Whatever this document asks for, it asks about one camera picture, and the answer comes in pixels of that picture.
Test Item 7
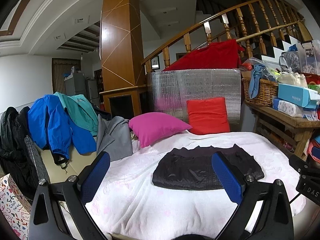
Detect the black quilted puffer jacket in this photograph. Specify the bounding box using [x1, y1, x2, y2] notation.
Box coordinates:
[152, 145, 264, 191]

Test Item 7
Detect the patterned gift bag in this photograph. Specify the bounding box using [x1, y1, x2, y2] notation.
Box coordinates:
[1, 174, 31, 239]

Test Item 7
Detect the grey checked garment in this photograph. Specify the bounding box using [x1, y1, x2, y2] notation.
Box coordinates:
[24, 136, 50, 182]

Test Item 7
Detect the wooden side table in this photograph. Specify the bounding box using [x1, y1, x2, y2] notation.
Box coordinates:
[247, 103, 319, 160]

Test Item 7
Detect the black coat on chair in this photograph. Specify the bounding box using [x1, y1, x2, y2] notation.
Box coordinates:
[1, 106, 39, 200]

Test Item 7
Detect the white blue tissue pack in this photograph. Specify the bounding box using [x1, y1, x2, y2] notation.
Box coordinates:
[272, 98, 319, 121]

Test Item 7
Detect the white bed blanket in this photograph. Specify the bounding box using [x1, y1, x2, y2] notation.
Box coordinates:
[86, 132, 306, 239]

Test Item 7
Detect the light blue cardboard box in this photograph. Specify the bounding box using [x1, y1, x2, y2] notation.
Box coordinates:
[278, 83, 319, 109]

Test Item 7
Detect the blue jacket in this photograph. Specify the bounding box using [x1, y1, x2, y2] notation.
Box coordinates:
[27, 95, 96, 165]

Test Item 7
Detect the wicker basket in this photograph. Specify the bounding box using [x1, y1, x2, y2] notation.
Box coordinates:
[242, 77, 278, 107]

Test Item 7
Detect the teal jacket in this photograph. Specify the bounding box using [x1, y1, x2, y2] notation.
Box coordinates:
[54, 92, 98, 136]

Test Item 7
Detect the red pillow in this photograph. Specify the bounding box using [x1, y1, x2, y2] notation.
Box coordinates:
[187, 97, 230, 135]

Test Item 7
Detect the blue cloth in basket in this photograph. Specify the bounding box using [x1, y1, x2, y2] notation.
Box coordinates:
[248, 64, 276, 99]

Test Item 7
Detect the clear plastic bag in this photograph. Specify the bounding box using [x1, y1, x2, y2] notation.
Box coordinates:
[279, 51, 300, 72]

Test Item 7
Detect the grey refrigerator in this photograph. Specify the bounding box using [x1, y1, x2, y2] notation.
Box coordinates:
[64, 73, 86, 96]

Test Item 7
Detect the magenta pillow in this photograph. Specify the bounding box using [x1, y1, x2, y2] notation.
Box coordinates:
[129, 112, 192, 148]

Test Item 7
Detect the red blanket on panel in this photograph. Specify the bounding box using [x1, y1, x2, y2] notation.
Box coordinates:
[163, 39, 245, 71]

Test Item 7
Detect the wooden stair railing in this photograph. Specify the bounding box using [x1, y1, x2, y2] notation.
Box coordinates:
[141, 0, 312, 72]

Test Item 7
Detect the silver foil insulation panel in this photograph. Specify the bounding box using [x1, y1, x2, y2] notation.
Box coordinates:
[147, 69, 241, 131]

